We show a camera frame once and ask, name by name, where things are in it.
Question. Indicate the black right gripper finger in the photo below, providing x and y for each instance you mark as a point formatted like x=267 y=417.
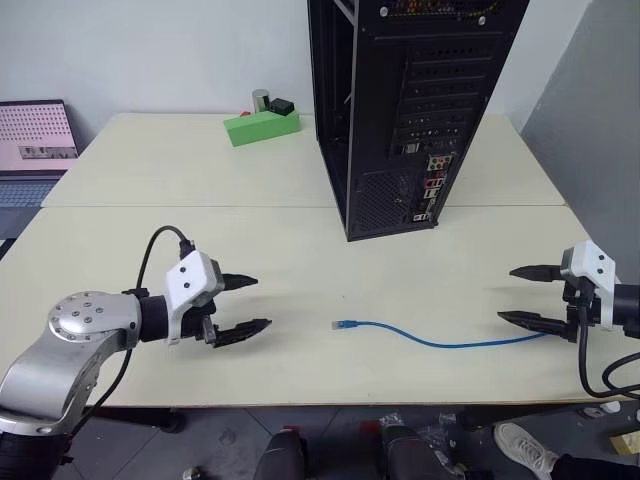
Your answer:
x=535 y=322
x=537 y=273

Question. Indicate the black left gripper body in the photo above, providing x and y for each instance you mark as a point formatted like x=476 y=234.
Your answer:
x=197 y=325

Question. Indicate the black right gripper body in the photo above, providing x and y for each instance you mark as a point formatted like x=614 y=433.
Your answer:
x=580 y=310

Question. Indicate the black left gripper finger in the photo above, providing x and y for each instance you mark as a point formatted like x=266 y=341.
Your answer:
x=242 y=331
x=240 y=280

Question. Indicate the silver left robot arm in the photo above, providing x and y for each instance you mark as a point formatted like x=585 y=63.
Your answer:
x=75 y=350

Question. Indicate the white sneaker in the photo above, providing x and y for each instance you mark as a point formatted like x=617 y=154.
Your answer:
x=525 y=447

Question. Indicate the dark rounded shape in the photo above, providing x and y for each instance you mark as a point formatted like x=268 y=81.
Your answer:
x=282 y=457
x=415 y=457

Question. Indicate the yellow packet on floor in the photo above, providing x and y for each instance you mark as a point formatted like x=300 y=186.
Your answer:
x=625 y=444

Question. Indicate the green rectangular box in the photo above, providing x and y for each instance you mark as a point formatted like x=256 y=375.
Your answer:
x=262 y=128

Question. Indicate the dark trouser leg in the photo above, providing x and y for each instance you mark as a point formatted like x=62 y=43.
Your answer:
x=595 y=467

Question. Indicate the small black box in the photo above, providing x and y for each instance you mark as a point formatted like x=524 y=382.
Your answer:
x=282 y=107

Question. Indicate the silver metal cylinder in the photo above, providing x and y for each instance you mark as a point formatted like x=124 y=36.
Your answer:
x=260 y=101

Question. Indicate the black computer tower case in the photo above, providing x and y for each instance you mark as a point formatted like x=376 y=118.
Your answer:
x=400 y=125

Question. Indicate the open laptop with pink screen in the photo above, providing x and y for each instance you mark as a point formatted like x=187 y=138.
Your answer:
x=35 y=135

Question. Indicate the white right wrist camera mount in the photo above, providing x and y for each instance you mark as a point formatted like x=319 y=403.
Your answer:
x=595 y=270

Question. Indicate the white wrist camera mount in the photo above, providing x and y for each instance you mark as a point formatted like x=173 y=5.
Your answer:
x=595 y=270
x=187 y=280

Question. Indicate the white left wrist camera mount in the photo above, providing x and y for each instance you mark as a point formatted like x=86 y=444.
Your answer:
x=187 y=280

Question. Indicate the black table frame bar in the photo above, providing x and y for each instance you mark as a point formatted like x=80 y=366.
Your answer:
x=145 y=419
x=525 y=412

